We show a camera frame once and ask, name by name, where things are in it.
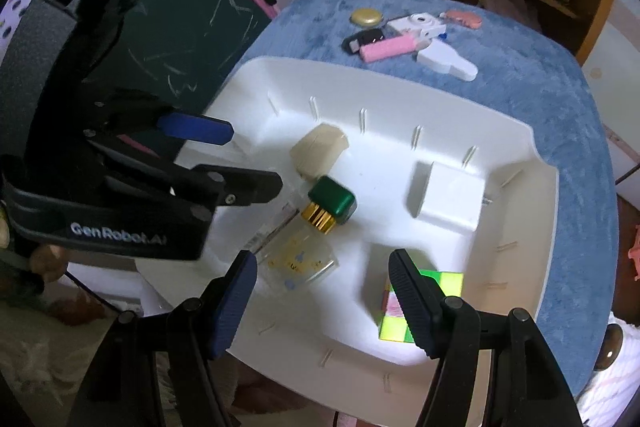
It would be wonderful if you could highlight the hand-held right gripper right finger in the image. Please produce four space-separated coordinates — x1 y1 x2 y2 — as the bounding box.
388 249 583 427

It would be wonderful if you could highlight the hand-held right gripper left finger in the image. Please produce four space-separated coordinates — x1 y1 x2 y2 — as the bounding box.
67 250 259 427

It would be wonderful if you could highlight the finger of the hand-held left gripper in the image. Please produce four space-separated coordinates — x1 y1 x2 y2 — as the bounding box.
156 111 234 146
170 164 284 208

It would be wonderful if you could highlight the colourful puzzle cube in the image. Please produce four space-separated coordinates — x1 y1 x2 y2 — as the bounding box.
377 268 465 343

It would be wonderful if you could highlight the perfume bottle green cap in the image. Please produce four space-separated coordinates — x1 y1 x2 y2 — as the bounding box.
299 175 359 236
264 232 341 294

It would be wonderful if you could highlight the white plastic tray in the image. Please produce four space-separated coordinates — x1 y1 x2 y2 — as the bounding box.
132 56 560 423

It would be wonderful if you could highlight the beige block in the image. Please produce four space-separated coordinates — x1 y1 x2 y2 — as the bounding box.
291 123 349 180

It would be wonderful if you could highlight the white charger adapter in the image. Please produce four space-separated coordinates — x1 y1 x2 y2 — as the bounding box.
405 160 493 232

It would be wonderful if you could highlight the small black device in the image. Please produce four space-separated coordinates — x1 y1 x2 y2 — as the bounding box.
342 29 388 55

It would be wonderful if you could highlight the pink rectangular case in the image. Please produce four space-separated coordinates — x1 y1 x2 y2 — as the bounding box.
360 33 416 64

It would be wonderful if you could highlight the round gold tin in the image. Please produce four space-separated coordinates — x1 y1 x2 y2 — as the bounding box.
350 8 385 28

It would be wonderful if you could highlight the white plastic dispenser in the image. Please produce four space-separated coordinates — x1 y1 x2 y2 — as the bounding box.
416 38 479 82

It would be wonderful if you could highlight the white toy camera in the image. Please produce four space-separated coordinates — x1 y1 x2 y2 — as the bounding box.
386 12 446 42

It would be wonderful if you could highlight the pink correction tape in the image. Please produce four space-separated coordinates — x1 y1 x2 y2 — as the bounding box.
440 9 485 30

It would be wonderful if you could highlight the person's left hand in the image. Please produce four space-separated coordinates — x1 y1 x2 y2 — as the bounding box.
27 243 68 285

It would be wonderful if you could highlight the pink framed chalkboard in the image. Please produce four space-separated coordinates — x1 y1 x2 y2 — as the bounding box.
42 0 281 118

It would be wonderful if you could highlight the white quilt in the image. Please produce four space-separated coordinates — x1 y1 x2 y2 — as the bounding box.
575 314 640 427

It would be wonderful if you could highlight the blue plush tablecloth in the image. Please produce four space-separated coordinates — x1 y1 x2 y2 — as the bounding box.
232 0 617 400

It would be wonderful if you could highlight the flowered sliding wardrobe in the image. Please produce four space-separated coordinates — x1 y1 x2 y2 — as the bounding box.
577 0 640 198

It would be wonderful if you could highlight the pink folded cloth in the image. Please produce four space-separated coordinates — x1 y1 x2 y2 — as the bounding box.
477 0 543 32

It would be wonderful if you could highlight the wooden bed post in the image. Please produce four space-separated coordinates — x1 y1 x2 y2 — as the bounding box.
595 322 626 373

